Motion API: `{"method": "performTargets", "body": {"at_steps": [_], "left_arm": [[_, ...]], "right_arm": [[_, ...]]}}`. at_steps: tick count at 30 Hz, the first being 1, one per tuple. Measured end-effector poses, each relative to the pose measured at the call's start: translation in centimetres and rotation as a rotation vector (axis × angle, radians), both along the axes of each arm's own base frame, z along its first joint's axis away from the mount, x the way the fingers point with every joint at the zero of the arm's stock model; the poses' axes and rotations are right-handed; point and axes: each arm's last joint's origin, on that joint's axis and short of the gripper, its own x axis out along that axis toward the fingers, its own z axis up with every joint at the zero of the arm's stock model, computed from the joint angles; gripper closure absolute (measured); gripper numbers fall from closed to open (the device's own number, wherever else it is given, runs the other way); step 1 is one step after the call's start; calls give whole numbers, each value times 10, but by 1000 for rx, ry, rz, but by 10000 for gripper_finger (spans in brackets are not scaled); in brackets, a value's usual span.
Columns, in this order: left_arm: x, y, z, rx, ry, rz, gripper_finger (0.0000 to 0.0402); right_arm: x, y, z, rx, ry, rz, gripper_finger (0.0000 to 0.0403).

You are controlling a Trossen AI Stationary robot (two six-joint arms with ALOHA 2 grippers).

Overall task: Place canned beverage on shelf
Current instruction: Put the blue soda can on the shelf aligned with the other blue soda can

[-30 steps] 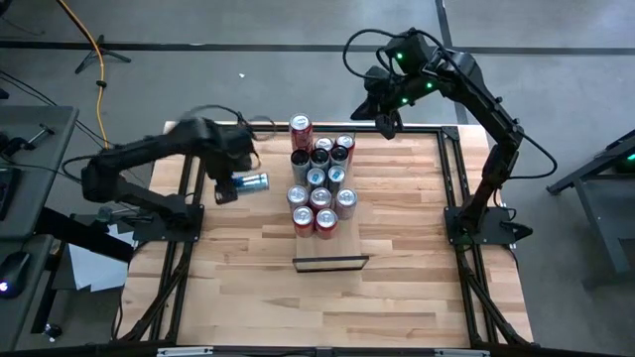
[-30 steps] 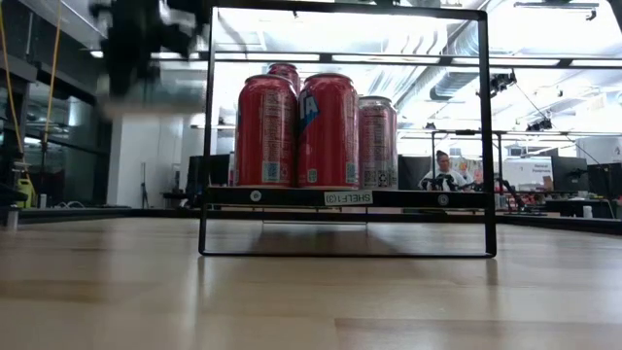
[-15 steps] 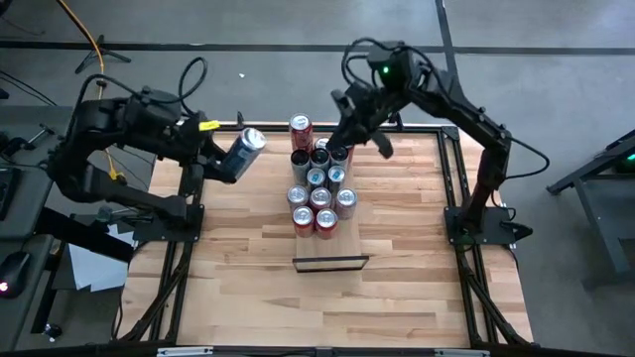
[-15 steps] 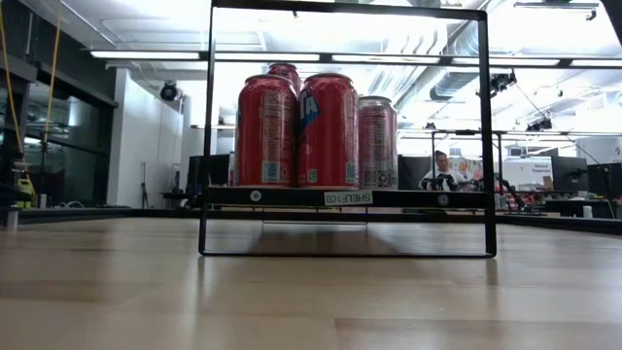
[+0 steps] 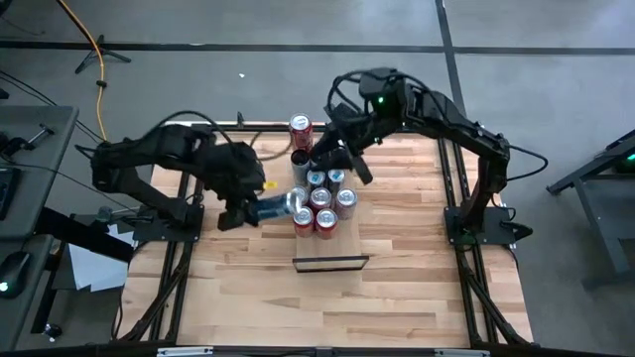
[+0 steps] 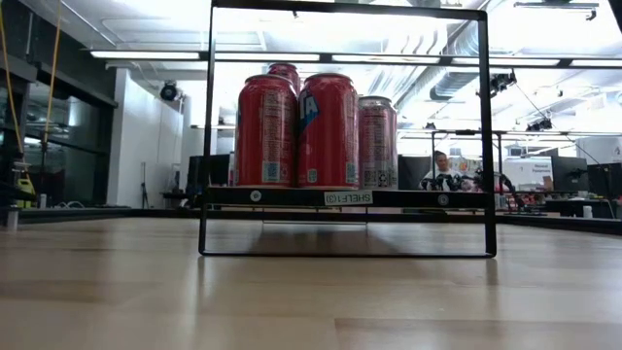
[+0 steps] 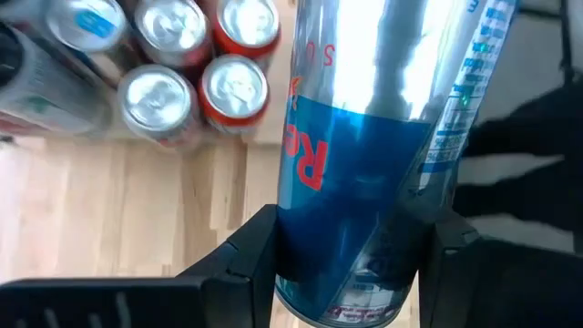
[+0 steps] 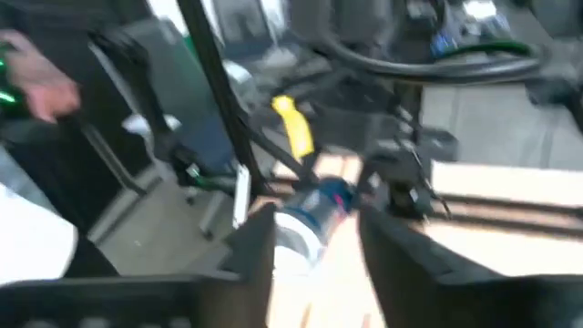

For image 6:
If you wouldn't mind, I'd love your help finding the red Fanta can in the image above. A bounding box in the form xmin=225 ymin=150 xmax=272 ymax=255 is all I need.
xmin=296 ymin=72 xmax=362 ymax=190

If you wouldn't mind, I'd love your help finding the silver ventilation duct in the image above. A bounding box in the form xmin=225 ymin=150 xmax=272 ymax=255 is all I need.
xmin=368 ymin=18 xmax=492 ymax=142

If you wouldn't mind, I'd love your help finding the thin black floor stand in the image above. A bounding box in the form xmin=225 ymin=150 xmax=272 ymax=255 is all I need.
xmin=139 ymin=161 xmax=151 ymax=210

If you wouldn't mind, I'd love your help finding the person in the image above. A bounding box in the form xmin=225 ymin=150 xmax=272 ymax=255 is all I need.
xmin=420 ymin=150 xmax=463 ymax=192

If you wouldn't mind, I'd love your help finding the yellow extension cable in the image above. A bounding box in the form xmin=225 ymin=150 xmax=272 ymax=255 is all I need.
xmin=0 ymin=0 xmax=38 ymax=211

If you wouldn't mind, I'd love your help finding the black ceiling spotlight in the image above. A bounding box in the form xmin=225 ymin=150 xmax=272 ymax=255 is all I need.
xmin=158 ymin=81 xmax=179 ymax=102

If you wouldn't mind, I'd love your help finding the white sign board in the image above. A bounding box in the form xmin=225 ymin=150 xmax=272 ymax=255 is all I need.
xmin=504 ymin=157 xmax=553 ymax=191

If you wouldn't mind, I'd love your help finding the silver soda can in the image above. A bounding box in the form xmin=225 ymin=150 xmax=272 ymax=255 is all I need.
xmin=358 ymin=95 xmax=399 ymax=191

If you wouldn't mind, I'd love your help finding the long ceiling light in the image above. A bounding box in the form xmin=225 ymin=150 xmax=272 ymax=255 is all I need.
xmin=569 ymin=57 xmax=622 ymax=68
xmin=451 ymin=56 xmax=561 ymax=67
xmin=216 ymin=52 xmax=322 ymax=62
xmin=90 ymin=50 xmax=201 ymax=61

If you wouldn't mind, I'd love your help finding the black monitor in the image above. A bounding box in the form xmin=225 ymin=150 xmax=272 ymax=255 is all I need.
xmin=397 ymin=155 xmax=432 ymax=191
xmin=551 ymin=155 xmax=589 ymax=193
xmin=187 ymin=154 xmax=230 ymax=193
xmin=587 ymin=162 xmax=622 ymax=198

